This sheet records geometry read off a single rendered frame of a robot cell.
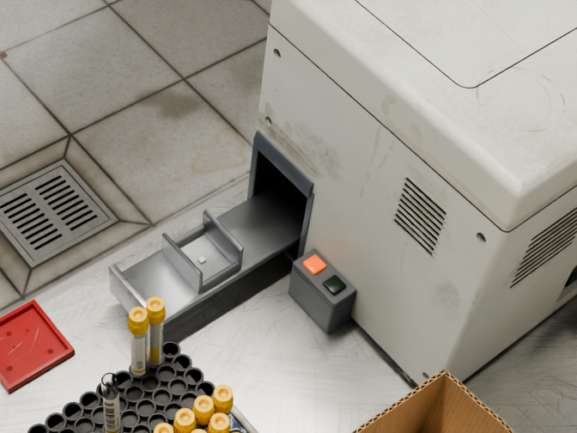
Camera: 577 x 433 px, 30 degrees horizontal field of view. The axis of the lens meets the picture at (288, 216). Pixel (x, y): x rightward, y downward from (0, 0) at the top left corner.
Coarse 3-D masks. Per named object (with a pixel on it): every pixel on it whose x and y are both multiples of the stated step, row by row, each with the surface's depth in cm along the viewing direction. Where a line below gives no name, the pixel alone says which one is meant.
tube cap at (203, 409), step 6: (204, 396) 83; (198, 402) 82; (204, 402) 83; (210, 402) 82; (192, 408) 83; (198, 408) 82; (204, 408) 82; (210, 408) 82; (198, 414) 82; (204, 414) 82; (210, 414) 82; (198, 420) 83; (204, 420) 83
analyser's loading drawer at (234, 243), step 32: (288, 192) 106; (224, 224) 103; (256, 224) 103; (288, 224) 104; (160, 256) 100; (192, 256) 100; (224, 256) 101; (256, 256) 101; (128, 288) 95; (160, 288) 98; (192, 288) 98
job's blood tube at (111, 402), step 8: (104, 376) 84; (112, 376) 85; (104, 384) 84; (112, 384) 86; (104, 392) 84; (112, 392) 84; (104, 400) 86; (112, 400) 85; (104, 408) 87; (112, 408) 86; (104, 416) 88; (112, 416) 87; (112, 424) 88; (112, 432) 89
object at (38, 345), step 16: (32, 304) 99; (0, 320) 97; (16, 320) 98; (32, 320) 98; (48, 320) 98; (0, 336) 97; (16, 336) 97; (32, 336) 98; (48, 336) 98; (0, 352) 96; (16, 352) 96; (32, 352) 96; (48, 352) 97; (64, 352) 96; (0, 368) 95; (16, 368) 95; (32, 368) 95; (48, 368) 95; (16, 384) 94
